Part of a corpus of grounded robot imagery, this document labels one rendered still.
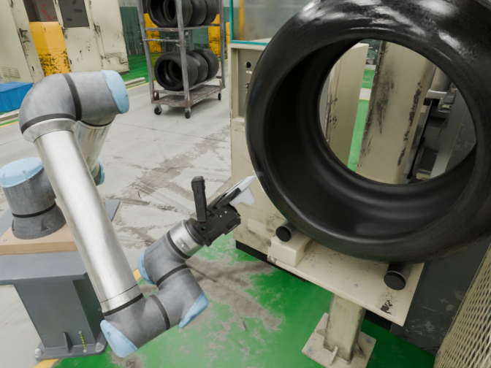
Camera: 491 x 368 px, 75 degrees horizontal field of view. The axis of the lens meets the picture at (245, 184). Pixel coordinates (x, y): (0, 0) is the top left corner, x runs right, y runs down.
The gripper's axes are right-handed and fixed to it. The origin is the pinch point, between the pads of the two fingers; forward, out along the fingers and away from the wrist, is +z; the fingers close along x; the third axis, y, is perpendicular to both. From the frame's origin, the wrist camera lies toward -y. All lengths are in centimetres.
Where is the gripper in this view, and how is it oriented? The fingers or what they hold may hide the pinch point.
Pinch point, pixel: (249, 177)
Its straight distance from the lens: 80.9
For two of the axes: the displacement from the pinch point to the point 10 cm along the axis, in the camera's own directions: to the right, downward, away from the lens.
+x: 0.4, 1.7, -9.9
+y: 6.3, 7.6, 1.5
